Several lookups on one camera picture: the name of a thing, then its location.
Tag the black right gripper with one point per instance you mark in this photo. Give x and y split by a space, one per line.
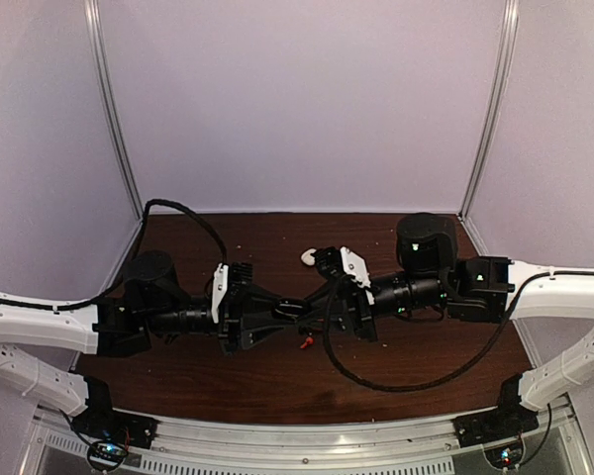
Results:
357 301

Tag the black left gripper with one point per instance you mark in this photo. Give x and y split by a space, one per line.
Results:
233 324

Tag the white charging case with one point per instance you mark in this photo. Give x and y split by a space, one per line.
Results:
307 257

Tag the black charging case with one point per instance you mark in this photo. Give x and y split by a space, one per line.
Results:
290 309

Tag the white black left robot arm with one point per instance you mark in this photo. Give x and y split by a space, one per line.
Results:
153 304

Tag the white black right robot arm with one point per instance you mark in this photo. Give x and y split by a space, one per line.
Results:
485 289

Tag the orange earbud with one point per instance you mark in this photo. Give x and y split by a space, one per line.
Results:
307 342

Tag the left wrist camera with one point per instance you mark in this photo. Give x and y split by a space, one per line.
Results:
230 286

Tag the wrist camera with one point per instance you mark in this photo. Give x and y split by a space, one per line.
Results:
230 286
334 263

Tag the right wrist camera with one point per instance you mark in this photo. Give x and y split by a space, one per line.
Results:
334 263

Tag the aluminium front rail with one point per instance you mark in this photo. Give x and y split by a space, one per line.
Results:
416 446

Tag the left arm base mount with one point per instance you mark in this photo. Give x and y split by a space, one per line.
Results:
109 436

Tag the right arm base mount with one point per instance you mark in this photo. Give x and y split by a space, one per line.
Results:
500 434

